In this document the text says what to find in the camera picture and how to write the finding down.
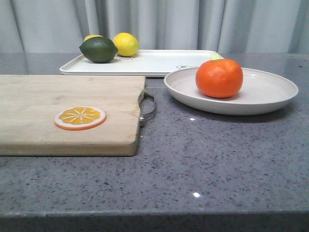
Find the orange mandarin fruit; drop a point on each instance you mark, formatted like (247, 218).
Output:
(219, 78)

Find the beige round plate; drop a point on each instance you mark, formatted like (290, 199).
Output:
(254, 92)

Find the white rectangular tray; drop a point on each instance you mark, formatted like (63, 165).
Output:
(149, 63)

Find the orange slice toy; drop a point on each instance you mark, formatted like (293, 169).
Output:
(80, 118)

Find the yellow lemon right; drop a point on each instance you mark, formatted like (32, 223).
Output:
(126, 43)

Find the yellow lemon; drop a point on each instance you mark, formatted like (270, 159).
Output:
(91, 36)
(126, 43)

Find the pale yellow strip pieces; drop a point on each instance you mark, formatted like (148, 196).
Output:
(215, 56)

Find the green lime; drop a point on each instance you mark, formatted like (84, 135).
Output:
(98, 49)

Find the yellow lemon left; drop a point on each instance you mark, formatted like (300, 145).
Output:
(91, 36)

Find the grey curtain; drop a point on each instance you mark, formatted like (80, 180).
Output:
(225, 26)

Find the wooden cutting board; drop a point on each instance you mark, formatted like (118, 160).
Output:
(31, 106)

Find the metal cutting board handle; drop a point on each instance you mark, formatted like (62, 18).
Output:
(147, 108)

